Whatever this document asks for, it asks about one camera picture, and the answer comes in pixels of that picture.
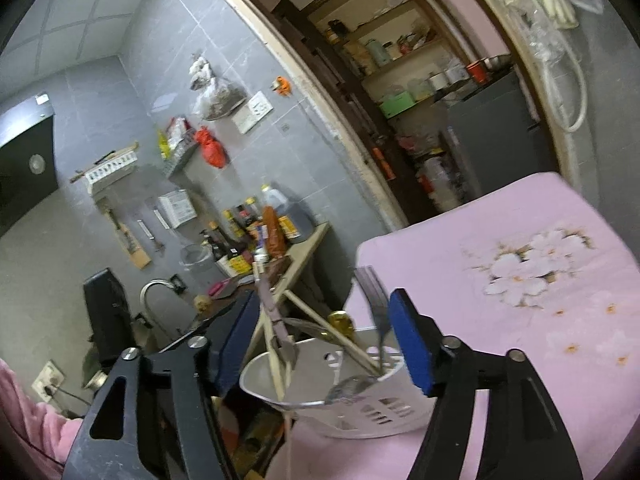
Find black kitchen appliance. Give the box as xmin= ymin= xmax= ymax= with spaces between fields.
xmin=82 ymin=268 xmax=135 ymax=367

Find white wall socket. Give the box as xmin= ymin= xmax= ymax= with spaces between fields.
xmin=232 ymin=91 xmax=274 ymax=134

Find worn cream door frame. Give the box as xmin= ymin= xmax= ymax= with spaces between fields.
xmin=202 ymin=0 xmax=596 ymax=233

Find grey cabinet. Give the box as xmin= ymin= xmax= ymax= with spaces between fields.
xmin=440 ymin=70 xmax=558 ymax=201

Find wooden chopstick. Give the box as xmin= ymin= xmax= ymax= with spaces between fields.
xmin=252 ymin=262 xmax=287 ymax=403
xmin=284 ymin=291 xmax=383 ymax=377

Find white wall box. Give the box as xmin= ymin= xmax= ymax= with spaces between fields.
xmin=157 ymin=190 xmax=197 ymax=230

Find large oil jug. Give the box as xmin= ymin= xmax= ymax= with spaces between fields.
xmin=260 ymin=183 xmax=316 ymax=245

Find black range hood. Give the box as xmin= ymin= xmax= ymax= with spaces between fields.
xmin=0 ymin=92 xmax=56 ymax=238

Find green thermos jug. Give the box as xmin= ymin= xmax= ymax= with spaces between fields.
xmin=366 ymin=39 xmax=392 ymax=66

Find hanging wire strainer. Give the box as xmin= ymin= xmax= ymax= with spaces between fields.
xmin=152 ymin=207 xmax=213 ymax=267

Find small white plastic bag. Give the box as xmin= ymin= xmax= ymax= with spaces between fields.
xmin=187 ymin=55 xmax=213 ymax=91

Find dark wooden door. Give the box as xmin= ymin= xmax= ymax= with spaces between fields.
xmin=272 ymin=0 xmax=426 ymax=223

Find white flexible hose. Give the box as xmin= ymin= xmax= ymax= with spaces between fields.
xmin=525 ymin=10 xmax=588 ymax=133

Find steel fork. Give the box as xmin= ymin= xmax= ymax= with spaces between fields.
xmin=353 ymin=266 xmax=397 ymax=373

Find hanging wooden board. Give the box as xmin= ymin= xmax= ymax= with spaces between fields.
xmin=102 ymin=200 xmax=152 ymax=270

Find row of sauce bottles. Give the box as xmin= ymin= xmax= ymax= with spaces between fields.
xmin=200 ymin=197 xmax=266 ymax=278

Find red seasoning packet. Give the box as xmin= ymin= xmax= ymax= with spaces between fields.
xmin=167 ymin=116 xmax=193 ymax=148

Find gold spoon with dark handle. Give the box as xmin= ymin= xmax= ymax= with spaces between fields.
xmin=327 ymin=311 xmax=357 ymax=336

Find white plastic container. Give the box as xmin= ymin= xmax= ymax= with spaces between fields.
xmin=425 ymin=157 xmax=458 ymax=206

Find green box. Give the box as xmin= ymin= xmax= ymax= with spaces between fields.
xmin=378 ymin=94 xmax=416 ymax=118

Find wooden shelf unit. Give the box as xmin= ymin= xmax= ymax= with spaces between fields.
xmin=305 ymin=0 xmax=481 ymax=111

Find hanging metal ladle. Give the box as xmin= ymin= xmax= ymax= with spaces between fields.
xmin=136 ymin=219 xmax=166 ymax=253

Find orange-brown bottle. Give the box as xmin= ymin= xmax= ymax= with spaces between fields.
xmin=261 ymin=205 xmax=288 ymax=261

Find white wall rack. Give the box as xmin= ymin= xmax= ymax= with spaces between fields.
xmin=70 ymin=142 xmax=140 ymax=196

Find bag of dried goods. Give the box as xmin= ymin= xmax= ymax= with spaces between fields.
xmin=192 ymin=76 xmax=248 ymax=122

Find metal kitchen faucet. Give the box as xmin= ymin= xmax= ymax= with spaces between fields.
xmin=139 ymin=280 xmax=188 ymax=333

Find white power strip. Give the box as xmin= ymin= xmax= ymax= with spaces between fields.
xmin=31 ymin=360 xmax=66 ymax=403

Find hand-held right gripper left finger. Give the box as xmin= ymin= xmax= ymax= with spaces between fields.
xmin=60 ymin=289 xmax=262 ymax=480

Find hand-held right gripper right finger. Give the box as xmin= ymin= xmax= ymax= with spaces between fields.
xmin=387 ymin=288 xmax=585 ymax=480

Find wire wall rack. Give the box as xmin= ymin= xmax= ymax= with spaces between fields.
xmin=162 ymin=132 xmax=201 ymax=178

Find wooden kitchen counter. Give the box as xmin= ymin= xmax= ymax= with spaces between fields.
xmin=175 ymin=222 xmax=331 ymax=356

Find white plastic utensil holder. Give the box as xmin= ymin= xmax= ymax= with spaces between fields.
xmin=239 ymin=327 xmax=437 ymax=440

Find large steel spoon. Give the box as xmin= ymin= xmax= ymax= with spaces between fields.
xmin=324 ymin=374 xmax=381 ymax=406

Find steel table knife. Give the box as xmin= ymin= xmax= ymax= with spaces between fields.
xmin=256 ymin=270 xmax=300 ymax=368

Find red plastic bag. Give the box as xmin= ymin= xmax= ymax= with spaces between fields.
xmin=194 ymin=126 xmax=228 ymax=169

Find pink floral tablecloth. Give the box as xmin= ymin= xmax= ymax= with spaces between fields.
xmin=265 ymin=171 xmax=640 ymax=480

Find person's left forearm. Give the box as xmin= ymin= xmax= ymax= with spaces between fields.
xmin=0 ymin=358 xmax=85 ymax=480

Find wooden cutting board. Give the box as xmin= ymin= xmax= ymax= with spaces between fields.
xmin=210 ymin=255 xmax=293 ymax=306

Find clear plastic bag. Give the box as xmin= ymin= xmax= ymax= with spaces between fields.
xmin=515 ymin=5 xmax=556 ymax=61

